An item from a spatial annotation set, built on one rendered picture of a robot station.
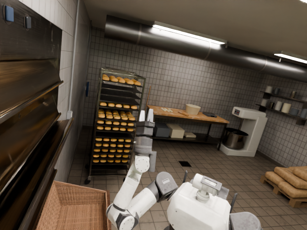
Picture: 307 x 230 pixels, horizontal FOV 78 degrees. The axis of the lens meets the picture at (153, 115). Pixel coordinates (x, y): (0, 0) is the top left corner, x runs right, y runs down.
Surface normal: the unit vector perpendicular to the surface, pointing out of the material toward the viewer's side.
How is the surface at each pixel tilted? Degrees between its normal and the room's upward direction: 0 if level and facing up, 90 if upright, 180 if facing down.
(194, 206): 45
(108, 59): 90
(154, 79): 90
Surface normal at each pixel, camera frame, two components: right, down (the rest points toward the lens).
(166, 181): 0.18, -0.65
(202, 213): -0.22, -0.58
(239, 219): -0.36, -0.78
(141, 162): 0.16, -0.14
